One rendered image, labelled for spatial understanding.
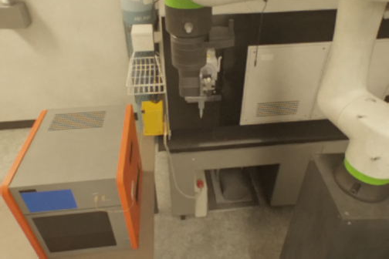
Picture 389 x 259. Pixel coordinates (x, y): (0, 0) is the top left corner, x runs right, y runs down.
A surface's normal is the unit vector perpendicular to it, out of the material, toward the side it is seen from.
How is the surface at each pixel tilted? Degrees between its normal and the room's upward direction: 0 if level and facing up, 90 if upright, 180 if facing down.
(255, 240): 0
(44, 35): 90
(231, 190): 90
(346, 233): 90
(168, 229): 0
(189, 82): 70
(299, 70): 90
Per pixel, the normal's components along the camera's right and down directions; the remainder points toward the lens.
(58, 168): 0.00, -0.82
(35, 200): 0.11, 0.58
